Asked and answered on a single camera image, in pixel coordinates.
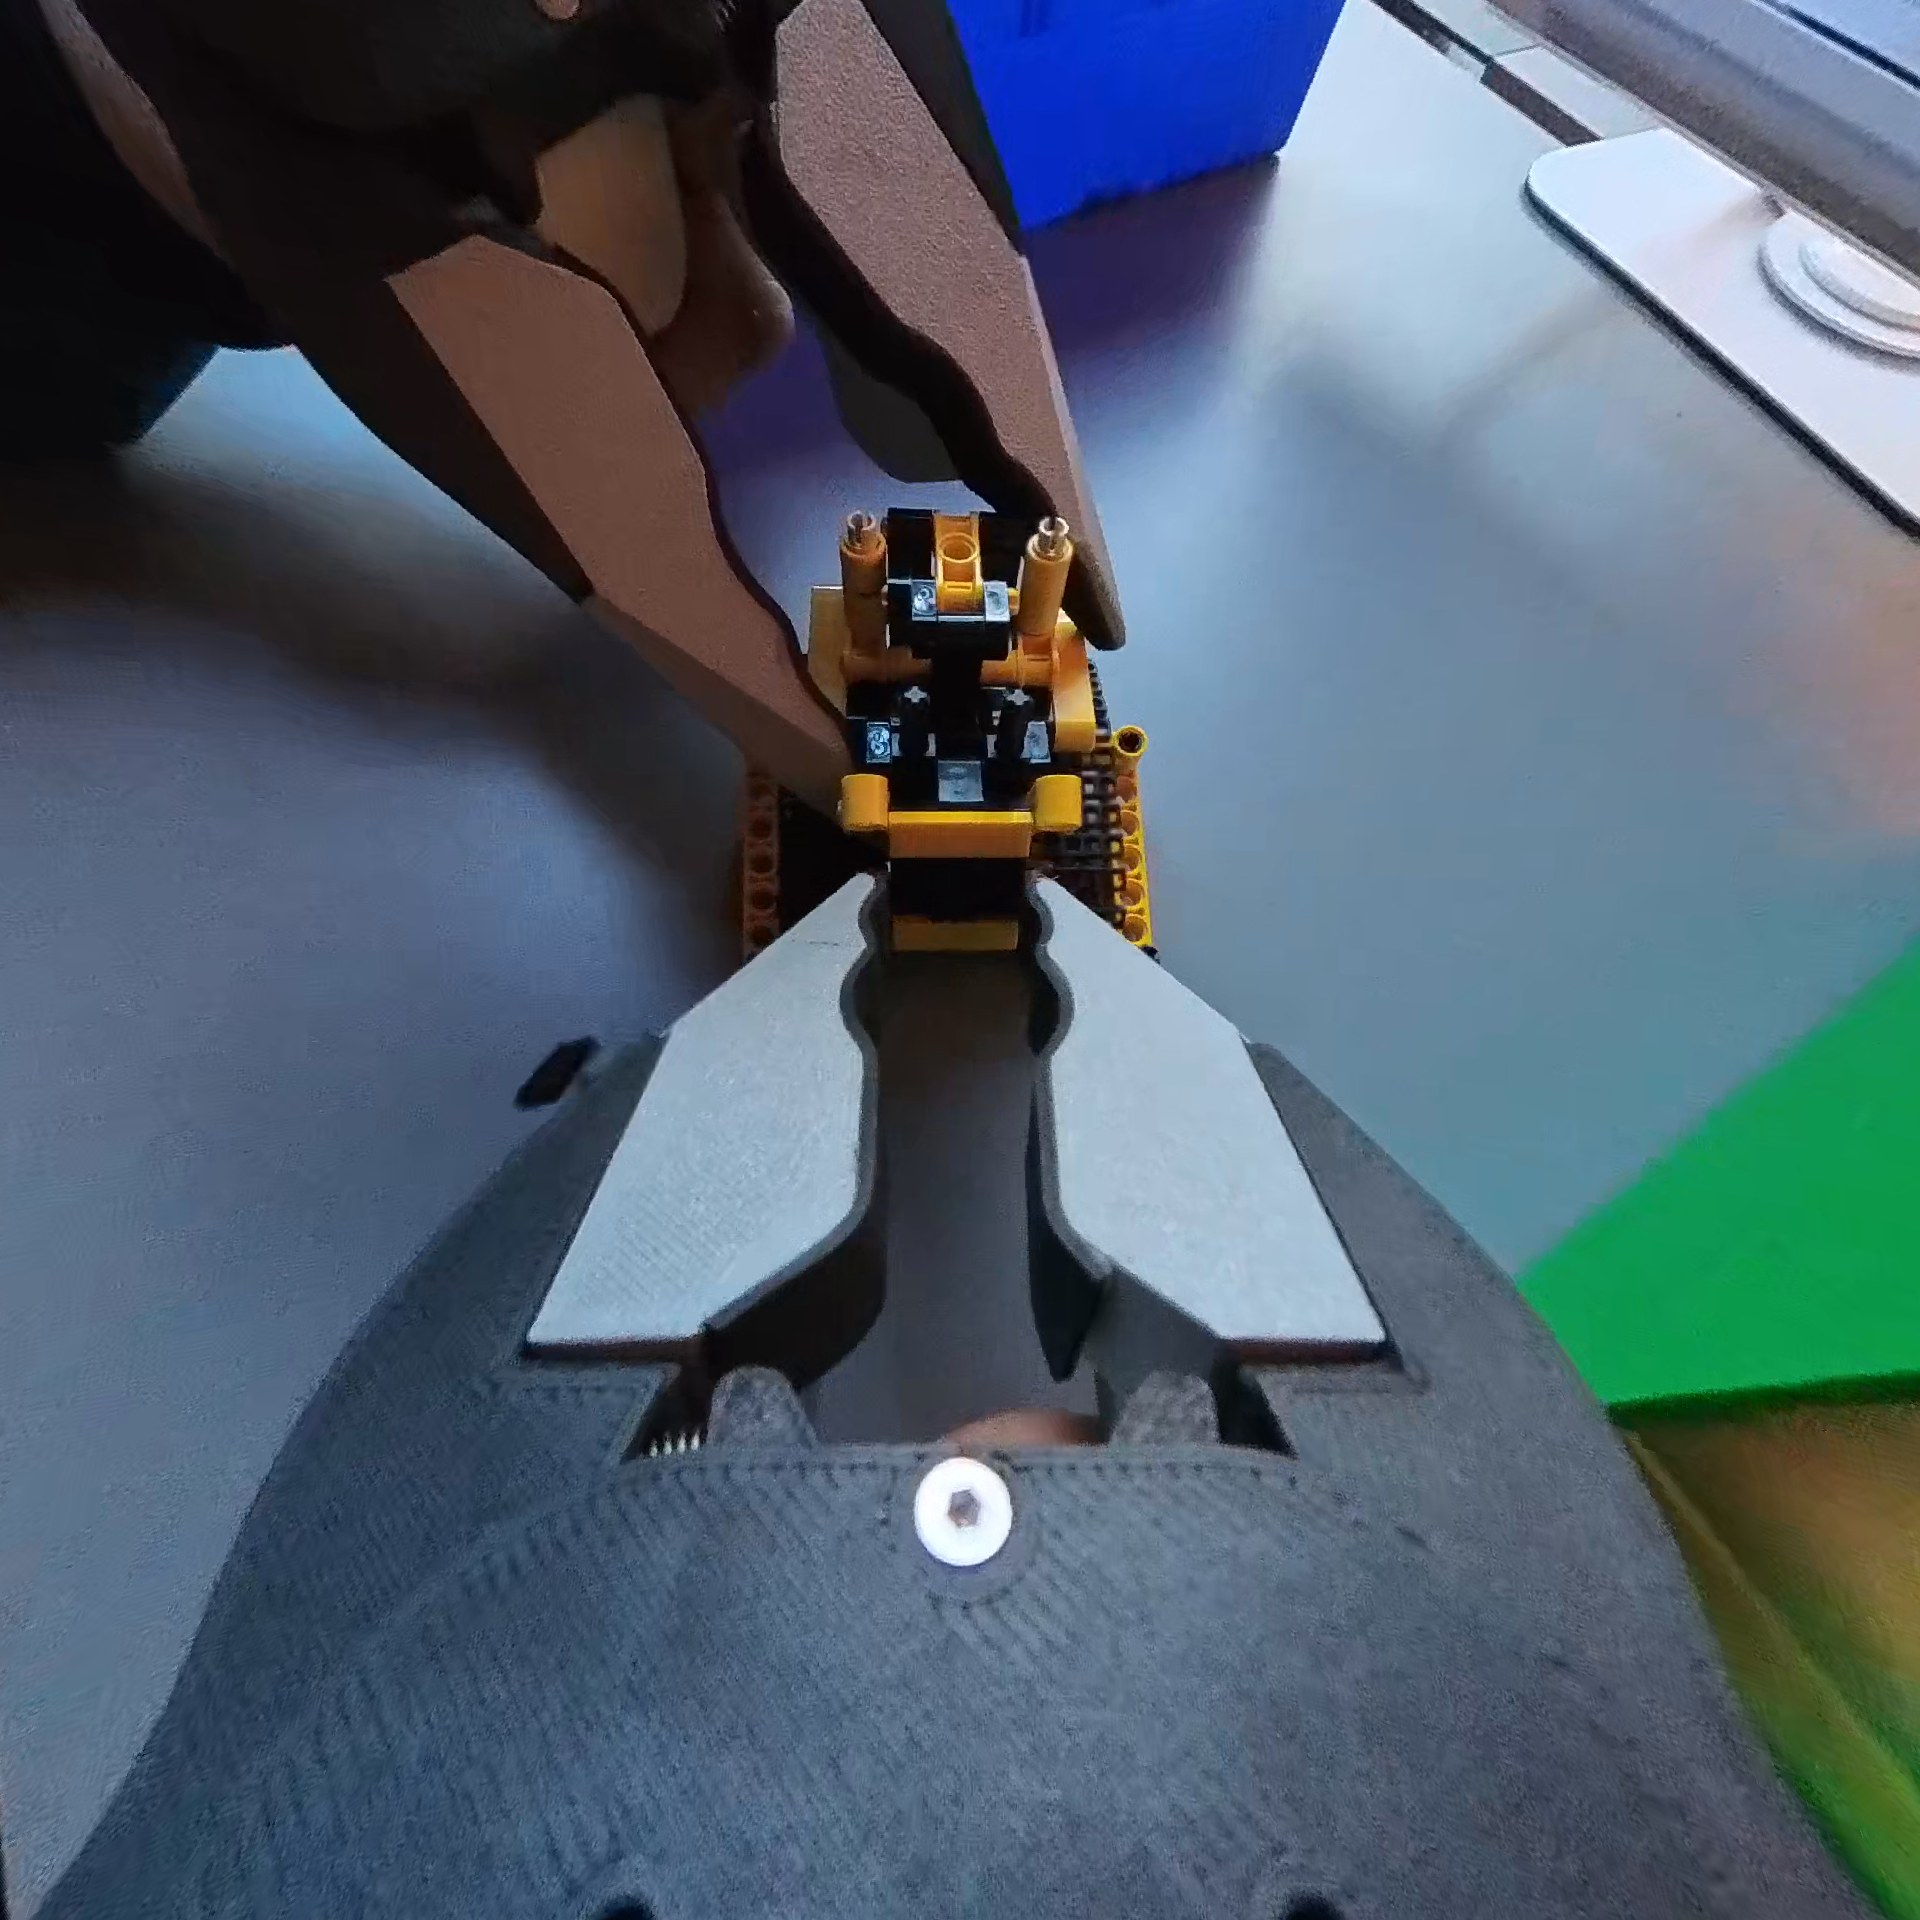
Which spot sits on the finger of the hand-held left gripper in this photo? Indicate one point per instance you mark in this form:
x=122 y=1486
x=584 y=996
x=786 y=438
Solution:
x=945 y=270
x=600 y=465

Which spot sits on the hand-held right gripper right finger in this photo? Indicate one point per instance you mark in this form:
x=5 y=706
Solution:
x=1200 y=1185

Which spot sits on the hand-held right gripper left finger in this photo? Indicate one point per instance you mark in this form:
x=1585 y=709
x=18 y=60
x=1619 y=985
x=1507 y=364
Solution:
x=720 y=1170

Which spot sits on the yellow and black lego model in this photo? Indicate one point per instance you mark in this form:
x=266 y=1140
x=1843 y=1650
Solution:
x=960 y=704

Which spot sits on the small black lego piece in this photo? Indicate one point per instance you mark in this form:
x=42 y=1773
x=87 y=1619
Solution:
x=559 y=1072

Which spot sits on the person's left hand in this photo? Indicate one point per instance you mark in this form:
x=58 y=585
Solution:
x=734 y=316

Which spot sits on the blue plastic bin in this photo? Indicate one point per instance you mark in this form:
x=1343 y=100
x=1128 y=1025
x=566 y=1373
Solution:
x=1154 y=89

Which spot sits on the stacked green plastic bins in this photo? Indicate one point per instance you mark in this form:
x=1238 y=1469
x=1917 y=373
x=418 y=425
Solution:
x=1770 y=1229

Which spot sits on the silver monitor stand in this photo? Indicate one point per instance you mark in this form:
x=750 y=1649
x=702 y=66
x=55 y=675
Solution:
x=1681 y=225

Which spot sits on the silver monitor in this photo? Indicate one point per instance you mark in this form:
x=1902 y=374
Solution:
x=1723 y=75

